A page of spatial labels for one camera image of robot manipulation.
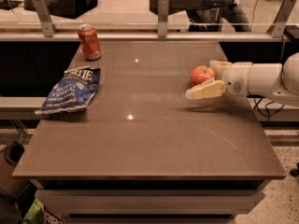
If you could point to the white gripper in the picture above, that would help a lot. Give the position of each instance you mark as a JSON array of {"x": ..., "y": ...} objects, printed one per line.
[{"x": 237, "y": 77}]

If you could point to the red apple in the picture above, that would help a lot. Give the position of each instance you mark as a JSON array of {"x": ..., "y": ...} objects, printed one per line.
[{"x": 200, "y": 74}]

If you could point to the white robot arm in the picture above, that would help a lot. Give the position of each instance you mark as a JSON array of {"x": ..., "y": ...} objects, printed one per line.
[{"x": 274, "y": 81}]

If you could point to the red coke can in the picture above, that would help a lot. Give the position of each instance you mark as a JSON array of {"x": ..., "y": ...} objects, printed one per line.
[{"x": 89, "y": 42}]

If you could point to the person in jeans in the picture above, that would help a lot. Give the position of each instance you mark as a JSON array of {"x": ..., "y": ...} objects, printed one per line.
[{"x": 210, "y": 20}]

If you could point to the blue chip bag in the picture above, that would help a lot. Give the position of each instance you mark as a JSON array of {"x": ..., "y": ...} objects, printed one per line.
[{"x": 73, "y": 92}]

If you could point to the green snack bag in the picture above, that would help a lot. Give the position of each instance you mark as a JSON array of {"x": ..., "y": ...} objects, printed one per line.
[{"x": 38, "y": 213}]

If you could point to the brown bin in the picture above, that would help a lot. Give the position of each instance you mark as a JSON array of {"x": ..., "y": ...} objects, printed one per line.
[{"x": 9, "y": 158}]

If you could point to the middle metal rail bracket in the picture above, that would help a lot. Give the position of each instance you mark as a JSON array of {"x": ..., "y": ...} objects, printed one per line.
[{"x": 163, "y": 6}]

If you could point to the metal rail bracket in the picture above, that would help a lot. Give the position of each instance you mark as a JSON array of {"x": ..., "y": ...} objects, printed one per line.
[
  {"x": 279, "y": 23},
  {"x": 47, "y": 25},
  {"x": 163, "y": 6}
]

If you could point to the right metal rail bracket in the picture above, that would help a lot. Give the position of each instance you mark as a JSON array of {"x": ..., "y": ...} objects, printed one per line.
[{"x": 279, "y": 23}]

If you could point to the left metal rail bracket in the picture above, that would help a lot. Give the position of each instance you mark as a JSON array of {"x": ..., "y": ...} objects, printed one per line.
[{"x": 47, "y": 25}]

